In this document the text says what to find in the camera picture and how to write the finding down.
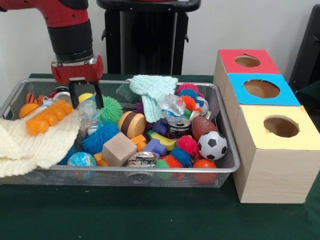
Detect blue spiky ball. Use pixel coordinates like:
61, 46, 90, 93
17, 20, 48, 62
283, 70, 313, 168
81, 122, 120, 155

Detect black drink can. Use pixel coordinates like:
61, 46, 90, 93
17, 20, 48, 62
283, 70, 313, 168
166, 116, 191, 140

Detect clear plastic bottle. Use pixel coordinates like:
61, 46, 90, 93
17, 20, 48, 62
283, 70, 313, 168
157, 92, 187, 120

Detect orange toy brick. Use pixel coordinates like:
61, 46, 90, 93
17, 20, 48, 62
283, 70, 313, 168
25, 99, 74, 137

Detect wooden box with three holes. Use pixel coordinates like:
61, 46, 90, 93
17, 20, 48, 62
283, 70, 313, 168
212, 49, 320, 204

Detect black upright bar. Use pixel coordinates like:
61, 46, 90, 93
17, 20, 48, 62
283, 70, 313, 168
288, 4, 320, 91

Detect blue-label plastic bottle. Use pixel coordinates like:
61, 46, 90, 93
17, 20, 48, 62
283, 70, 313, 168
76, 99, 101, 131

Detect dark green tablecloth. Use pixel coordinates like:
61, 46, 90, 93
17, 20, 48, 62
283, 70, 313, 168
294, 79, 320, 111
0, 72, 320, 240

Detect green spiky ball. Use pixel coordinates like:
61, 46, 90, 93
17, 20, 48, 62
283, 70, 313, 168
97, 96, 125, 125

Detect cream knitted cloth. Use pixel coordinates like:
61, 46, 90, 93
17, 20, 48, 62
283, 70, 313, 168
0, 111, 83, 178

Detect mint green cloth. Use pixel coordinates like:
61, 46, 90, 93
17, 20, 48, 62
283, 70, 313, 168
126, 74, 179, 124

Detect shallow mesh bin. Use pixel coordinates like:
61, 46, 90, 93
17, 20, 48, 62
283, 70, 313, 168
0, 78, 241, 190

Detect plain wooden block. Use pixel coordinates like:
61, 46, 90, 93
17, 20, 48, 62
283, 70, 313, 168
101, 131, 138, 168

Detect black and white soccer ball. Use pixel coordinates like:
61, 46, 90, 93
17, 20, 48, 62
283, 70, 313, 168
197, 131, 229, 161

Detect brown toy football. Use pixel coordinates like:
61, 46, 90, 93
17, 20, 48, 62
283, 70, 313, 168
191, 116, 219, 141

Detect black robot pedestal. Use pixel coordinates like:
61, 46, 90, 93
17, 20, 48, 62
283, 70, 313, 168
96, 0, 202, 76

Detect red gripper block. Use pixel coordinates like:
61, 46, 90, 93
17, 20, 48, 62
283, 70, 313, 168
51, 54, 105, 110

